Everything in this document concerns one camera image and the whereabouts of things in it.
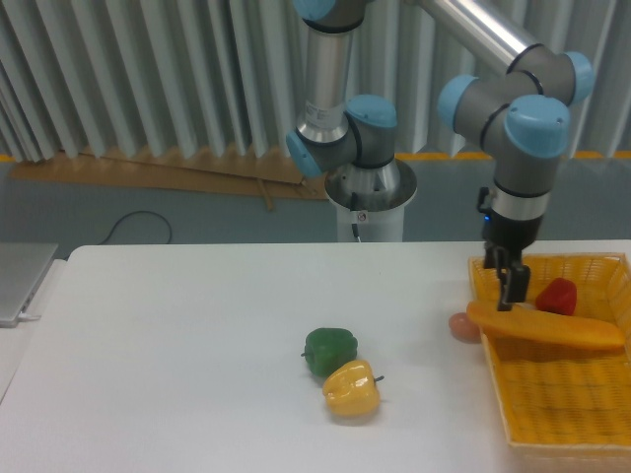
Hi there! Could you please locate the green bell pepper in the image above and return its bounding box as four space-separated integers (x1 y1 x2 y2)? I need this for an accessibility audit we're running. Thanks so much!
302 327 358 377

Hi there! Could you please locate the black floor cable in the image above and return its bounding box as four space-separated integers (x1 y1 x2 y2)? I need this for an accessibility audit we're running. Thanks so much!
98 210 174 245

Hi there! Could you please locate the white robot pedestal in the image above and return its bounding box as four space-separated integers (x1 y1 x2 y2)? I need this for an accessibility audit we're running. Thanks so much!
324 159 417 242

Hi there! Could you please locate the red bell pepper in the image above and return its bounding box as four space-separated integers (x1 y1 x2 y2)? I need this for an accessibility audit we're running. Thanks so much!
534 278 578 315

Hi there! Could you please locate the brown cardboard sheet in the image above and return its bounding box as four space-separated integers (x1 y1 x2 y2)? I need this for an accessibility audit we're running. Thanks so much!
11 144 325 210

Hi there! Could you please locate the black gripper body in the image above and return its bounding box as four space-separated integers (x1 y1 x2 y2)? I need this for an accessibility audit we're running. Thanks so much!
477 187 546 257

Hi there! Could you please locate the orange baguette bread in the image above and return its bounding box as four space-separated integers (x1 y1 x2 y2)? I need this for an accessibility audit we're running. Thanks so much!
466 301 626 350

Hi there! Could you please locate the yellow bell pepper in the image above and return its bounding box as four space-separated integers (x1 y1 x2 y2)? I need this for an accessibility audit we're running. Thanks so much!
321 360 383 418

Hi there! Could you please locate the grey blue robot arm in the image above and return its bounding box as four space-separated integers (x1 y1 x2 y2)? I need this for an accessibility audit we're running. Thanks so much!
286 1 595 310

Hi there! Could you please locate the yellow woven basket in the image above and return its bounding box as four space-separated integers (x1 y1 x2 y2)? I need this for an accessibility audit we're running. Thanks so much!
482 253 630 455

